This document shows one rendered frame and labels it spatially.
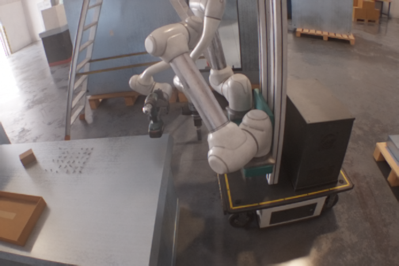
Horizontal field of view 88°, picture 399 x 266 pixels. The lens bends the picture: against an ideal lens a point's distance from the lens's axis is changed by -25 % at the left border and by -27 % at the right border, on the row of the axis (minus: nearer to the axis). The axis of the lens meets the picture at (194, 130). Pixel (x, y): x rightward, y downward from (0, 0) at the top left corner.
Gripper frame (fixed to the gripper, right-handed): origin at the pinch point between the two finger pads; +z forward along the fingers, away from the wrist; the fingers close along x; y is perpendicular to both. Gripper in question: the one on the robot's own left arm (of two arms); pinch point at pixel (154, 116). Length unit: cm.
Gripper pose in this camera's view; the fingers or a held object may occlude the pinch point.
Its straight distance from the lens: 155.0
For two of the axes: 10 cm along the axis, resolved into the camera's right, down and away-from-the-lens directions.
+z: -0.9, 5.6, -8.2
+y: 1.0, 8.3, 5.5
